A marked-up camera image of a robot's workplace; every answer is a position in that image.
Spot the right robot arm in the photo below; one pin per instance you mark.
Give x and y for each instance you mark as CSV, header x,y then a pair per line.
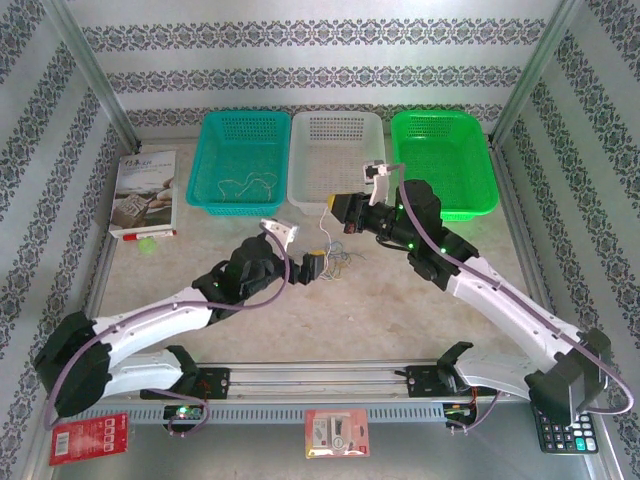
x,y
500,305

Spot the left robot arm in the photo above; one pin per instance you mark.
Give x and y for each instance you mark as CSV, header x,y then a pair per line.
x,y
150,325

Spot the white plastic basket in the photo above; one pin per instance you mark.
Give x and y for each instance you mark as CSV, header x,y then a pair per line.
x,y
330,150

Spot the bright green plastic basket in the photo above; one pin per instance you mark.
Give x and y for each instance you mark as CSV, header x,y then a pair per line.
x,y
450,165

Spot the small green round object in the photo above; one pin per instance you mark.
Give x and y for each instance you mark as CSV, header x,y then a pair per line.
x,y
147,246

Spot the red marker pen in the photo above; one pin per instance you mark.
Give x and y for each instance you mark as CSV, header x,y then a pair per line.
x,y
150,234

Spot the teal plastic basket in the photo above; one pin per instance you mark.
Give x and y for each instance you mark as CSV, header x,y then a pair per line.
x,y
235,150

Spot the book with photo cover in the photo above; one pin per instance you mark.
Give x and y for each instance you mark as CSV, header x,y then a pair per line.
x,y
142,190

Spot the small controller board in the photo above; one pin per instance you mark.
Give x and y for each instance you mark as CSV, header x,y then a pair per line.
x,y
457,410
185,412

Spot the flash drive blister pack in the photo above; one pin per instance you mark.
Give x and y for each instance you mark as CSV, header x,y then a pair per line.
x,y
337,432

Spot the red packaging card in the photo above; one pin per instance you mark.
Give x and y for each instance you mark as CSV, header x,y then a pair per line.
x,y
90,440

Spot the black desk calculator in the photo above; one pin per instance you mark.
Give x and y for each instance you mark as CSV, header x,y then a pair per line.
x,y
560,440

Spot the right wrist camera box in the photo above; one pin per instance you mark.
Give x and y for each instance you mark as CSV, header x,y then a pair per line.
x,y
372,170

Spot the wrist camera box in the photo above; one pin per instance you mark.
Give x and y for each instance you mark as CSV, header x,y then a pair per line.
x,y
280,230
372,170

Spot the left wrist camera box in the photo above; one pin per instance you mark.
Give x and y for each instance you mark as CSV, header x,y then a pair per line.
x,y
280,230

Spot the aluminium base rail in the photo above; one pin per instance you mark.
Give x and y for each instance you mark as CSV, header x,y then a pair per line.
x,y
320,380

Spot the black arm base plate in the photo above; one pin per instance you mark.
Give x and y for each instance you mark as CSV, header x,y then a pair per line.
x,y
425,380
215,382

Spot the aluminium table side rail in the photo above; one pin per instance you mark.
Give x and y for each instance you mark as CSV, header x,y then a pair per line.
x,y
534,250

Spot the aluminium frame post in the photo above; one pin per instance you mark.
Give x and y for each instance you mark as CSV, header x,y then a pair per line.
x,y
90,65
537,65

